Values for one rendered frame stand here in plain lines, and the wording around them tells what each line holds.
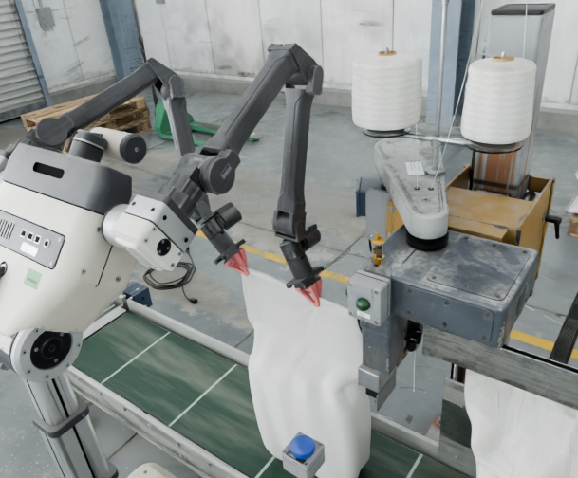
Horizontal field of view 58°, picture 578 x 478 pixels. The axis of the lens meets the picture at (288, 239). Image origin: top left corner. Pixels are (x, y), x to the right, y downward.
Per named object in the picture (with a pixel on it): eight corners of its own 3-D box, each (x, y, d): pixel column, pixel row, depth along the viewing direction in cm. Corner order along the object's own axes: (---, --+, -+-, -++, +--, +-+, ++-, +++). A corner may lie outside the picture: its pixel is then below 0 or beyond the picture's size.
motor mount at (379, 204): (363, 241, 153) (363, 190, 145) (374, 230, 158) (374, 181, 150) (457, 266, 138) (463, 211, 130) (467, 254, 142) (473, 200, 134)
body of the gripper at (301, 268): (326, 270, 144) (315, 247, 143) (303, 288, 138) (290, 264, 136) (310, 273, 149) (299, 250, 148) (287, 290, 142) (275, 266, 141)
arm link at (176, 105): (158, 88, 164) (165, 75, 154) (175, 87, 166) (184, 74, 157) (186, 222, 162) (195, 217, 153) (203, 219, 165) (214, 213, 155)
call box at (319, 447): (282, 468, 131) (280, 452, 128) (300, 446, 137) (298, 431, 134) (308, 484, 127) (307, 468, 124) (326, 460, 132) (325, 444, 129)
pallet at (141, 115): (28, 137, 631) (24, 126, 624) (110, 111, 713) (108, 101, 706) (68, 147, 585) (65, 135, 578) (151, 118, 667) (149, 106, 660)
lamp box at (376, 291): (347, 315, 109) (346, 280, 105) (358, 303, 112) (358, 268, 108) (380, 326, 105) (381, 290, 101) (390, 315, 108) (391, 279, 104)
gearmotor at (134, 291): (98, 302, 291) (90, 280, 284) (120, 288, 301) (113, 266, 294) (132, 319, 275) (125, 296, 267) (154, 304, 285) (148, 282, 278)
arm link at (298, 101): (277, 64, 130) (312, 64, 124) (291, 66, 134) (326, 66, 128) (266, 231, 140) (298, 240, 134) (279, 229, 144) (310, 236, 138)
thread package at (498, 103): (448, 142, 113) (454, 62, 105) (472, 123, 123) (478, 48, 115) (520, 152, 105) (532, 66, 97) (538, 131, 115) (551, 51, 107)
